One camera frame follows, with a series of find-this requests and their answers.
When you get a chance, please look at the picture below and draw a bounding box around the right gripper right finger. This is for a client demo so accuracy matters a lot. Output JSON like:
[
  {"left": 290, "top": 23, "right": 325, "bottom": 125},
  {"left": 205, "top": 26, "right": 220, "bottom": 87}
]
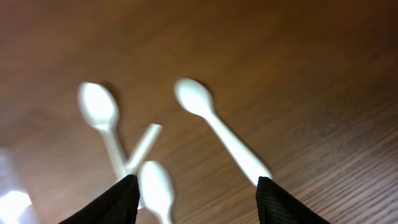
[{"left": 256, "top": 177, "right": 330, "bottom": 224}]

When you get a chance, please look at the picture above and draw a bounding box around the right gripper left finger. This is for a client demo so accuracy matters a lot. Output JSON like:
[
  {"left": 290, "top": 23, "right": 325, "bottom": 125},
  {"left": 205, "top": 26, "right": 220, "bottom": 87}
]
[{"left": 60, "top": 174, "right": 140, "bottom": 224}]

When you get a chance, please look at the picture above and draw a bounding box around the white spoon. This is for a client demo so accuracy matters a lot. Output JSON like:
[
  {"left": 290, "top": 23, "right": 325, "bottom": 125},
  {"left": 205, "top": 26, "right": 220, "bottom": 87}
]
[
  {"left": 138, "top": 161, "right": 175, "bottom": 224},
  {"left": 78, "top": 82, "right": 127, "bottom": 180},
  {"left": 174, "top": 78, "right": 272, "bottom": 185}
]

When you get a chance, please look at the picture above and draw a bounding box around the right clear plastic container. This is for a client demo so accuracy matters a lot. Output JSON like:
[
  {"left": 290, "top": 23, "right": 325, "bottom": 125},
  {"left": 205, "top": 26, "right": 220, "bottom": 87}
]
[{"left": 1, "top": 148, "right": 39, "bottom": 224}]

